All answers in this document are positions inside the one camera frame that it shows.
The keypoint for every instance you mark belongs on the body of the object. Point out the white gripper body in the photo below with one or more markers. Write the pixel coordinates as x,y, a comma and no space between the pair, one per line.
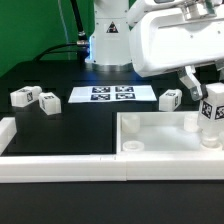
163,41

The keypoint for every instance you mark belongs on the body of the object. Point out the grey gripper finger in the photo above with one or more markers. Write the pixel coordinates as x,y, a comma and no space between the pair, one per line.
187,77

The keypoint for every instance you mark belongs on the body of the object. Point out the white square tabletop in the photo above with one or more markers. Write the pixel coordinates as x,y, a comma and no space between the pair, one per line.
172,135

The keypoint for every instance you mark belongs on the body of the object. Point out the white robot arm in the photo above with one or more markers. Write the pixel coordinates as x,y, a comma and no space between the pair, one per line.
109,45

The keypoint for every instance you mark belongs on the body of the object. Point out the white sheet with fiducial tags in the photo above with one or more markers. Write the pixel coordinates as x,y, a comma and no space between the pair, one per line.
112,93

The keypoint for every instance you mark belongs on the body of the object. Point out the white L-shaped obstacle fence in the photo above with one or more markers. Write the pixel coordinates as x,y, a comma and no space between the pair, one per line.
112,167

